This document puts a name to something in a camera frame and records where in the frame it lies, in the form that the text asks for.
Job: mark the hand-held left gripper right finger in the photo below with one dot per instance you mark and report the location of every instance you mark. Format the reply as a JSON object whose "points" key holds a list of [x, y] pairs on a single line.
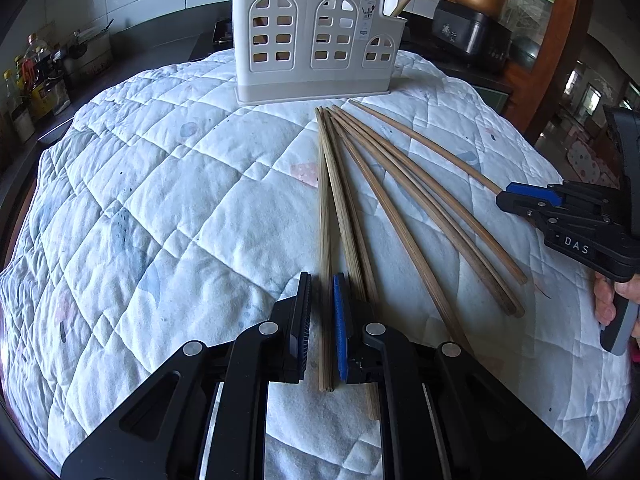
{"points": [[341, 330]]}

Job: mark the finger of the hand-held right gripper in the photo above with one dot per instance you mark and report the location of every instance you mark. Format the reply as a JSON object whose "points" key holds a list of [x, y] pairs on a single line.
{"points": [[525, 207], [527, 191]]}

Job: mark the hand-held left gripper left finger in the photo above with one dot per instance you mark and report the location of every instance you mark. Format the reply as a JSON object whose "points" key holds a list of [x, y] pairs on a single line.
{"points": [[305, 330]]}

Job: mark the white plastic utensil holder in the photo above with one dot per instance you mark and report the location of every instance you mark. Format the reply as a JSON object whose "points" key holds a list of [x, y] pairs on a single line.
{"points": [[300, 75]]}

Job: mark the person's right hand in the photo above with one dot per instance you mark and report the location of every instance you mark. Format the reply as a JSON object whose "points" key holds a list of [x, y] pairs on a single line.
{"points": [[605, 300]]}

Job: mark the patterned cushion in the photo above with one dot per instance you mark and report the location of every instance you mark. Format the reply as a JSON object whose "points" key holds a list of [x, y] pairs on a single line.
{"points": [[592, 165]]}

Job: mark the wooden glass-door cabinet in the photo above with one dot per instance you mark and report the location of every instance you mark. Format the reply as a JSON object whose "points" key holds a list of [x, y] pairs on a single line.
{"points": [[560, 60]]}

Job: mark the black rice cooker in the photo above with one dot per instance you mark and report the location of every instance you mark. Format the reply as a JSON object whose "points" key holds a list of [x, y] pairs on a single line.
{"points": [[465, 30]]}

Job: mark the white quilted blanket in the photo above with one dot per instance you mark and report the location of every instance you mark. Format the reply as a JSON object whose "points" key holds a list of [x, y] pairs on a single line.
{"points": [[175, 185]]}

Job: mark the steel pressure cooker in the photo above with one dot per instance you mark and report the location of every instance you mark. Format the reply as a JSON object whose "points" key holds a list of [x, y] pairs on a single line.
{"points": [[87, 55]]}

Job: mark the yellow-capped sauce bottle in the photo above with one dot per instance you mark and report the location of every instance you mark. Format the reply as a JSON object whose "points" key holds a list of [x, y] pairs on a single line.
{"points": [[20, 120]]}

